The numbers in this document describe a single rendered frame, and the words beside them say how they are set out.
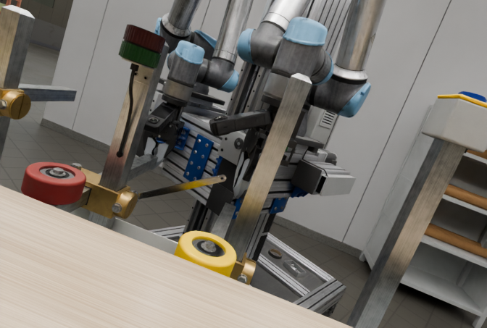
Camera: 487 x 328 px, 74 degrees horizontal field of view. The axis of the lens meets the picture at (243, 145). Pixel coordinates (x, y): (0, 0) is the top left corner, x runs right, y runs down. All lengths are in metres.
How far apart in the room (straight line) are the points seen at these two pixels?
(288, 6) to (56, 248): 0.65
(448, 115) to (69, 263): 0.53
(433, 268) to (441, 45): 2.00
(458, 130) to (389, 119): 2.63
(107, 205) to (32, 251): 0.26
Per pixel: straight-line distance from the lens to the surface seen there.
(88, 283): 0.35
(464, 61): 3.42
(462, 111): 0.58
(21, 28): 0.71
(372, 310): 0.66
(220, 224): 0.73
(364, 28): 0.95
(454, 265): 3.68
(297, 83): 0.53
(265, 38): 0.76
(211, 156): 1.17
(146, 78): 0.57
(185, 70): 0.89
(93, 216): 0.66
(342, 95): 0.99
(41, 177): 0.53
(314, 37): 0.62
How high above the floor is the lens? 1.12
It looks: 9 degrees down
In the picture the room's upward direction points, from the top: 20 degrees clockwise
